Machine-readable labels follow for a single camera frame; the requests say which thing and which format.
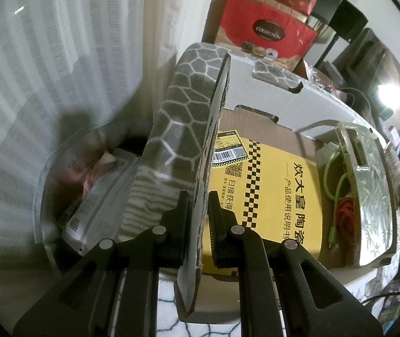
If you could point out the white printed packet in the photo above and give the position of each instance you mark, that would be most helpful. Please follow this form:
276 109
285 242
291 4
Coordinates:
94 214

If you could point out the clear plastic bin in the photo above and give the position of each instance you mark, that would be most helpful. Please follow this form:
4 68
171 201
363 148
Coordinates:
56 168

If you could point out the black lamp device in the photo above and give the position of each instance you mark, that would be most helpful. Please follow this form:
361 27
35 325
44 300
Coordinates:
384 94

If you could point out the yellow checkered manual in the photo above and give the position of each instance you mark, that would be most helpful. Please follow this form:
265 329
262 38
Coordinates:
280 189

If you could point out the white striped curtain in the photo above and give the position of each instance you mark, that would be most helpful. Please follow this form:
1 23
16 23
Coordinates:
45 59

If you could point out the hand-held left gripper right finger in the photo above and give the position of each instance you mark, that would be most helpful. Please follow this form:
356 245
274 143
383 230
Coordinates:
221 235

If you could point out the white and brown cardboard box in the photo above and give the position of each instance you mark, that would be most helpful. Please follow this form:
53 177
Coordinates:
284 112

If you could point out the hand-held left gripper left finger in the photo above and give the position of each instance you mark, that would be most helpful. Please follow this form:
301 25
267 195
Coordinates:
178 228

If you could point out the black speaker stand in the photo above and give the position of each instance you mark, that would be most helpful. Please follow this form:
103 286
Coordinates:
329 54

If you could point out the yellow barcode tag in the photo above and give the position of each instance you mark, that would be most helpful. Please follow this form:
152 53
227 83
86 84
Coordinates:
229 149

